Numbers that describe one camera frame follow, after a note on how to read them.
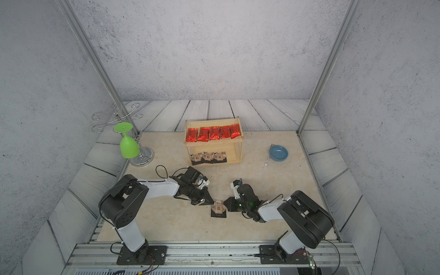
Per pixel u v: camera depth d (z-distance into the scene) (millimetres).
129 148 847
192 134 882
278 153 1068
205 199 809
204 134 895
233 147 1111
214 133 888
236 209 790
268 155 1080
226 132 906
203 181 804
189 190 768
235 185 837
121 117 852
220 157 1046
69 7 708
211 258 728
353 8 701
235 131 893
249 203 700
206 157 1046
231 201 788
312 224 430
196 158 1040
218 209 852
